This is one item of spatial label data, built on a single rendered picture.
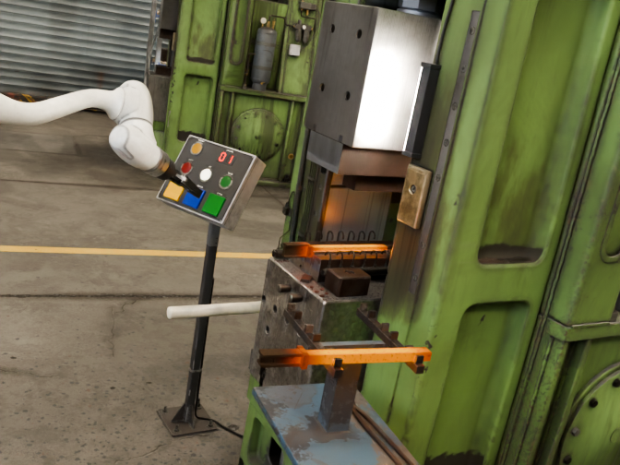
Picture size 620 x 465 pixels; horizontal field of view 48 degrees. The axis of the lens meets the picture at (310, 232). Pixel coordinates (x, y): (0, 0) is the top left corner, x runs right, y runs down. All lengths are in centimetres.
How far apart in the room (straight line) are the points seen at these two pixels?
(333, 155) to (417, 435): 88
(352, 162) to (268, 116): 499
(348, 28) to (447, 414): 124
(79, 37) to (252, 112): 359
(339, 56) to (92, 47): 801
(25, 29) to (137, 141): 787
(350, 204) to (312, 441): 104
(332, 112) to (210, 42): 496
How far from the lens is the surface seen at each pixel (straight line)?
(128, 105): 225
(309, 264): 227
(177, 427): 303
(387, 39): 208
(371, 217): 260
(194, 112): 714
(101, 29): 1004
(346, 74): 214
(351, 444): 178
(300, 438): 176
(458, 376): 228
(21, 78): 1005
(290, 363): 153
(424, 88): 200
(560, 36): 212
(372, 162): 220
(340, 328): 217
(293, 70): 722
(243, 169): 256
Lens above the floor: 170
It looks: 17 degrees down
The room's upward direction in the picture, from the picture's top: 10 degrees clockwise
